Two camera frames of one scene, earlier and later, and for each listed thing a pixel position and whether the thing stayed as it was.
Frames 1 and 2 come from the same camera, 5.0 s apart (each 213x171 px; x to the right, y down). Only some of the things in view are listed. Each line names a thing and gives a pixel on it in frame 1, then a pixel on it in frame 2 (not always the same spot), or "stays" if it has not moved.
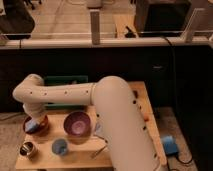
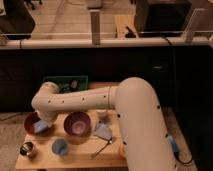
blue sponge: (31, 126) → (39, 126)
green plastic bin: (65, 80) stays
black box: (162, 18) stays
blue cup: (59, 146) stays
